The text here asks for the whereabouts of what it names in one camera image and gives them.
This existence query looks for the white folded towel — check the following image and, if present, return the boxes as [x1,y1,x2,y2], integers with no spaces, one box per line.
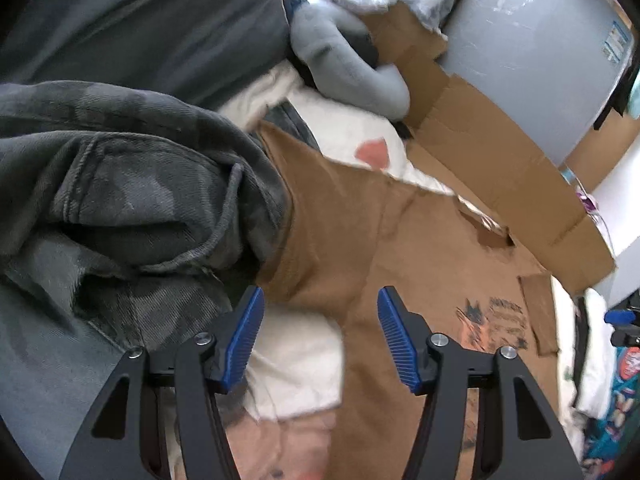
[574,288,616,419]

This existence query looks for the teal patterned bag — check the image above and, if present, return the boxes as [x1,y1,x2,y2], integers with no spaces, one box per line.
[582,347,639,479]

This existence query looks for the grey camouflage jacket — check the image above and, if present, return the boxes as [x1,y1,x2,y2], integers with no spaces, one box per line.
[1,80,290,352]

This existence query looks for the cream bear print bedsheet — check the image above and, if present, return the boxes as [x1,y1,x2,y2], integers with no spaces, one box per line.
[164,58,584,480]

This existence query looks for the dark green pillow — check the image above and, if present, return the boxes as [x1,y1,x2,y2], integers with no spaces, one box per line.
[1,0,288,110]

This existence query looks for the grey wrapped mattress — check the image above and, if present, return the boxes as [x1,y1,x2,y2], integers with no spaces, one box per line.
[438,0,634,164]

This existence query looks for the grey neck pillow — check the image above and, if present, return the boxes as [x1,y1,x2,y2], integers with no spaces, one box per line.
[290,2,410,122]

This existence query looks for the brown graphic t-shirt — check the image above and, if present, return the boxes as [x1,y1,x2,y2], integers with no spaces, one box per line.
[257,122,559,479]

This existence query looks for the brown cardboard sheet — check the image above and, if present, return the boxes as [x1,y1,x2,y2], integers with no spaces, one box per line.
[362,3,615,294]

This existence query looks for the grey blue garment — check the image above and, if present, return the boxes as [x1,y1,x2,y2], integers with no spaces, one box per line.
[1,280,122,479]

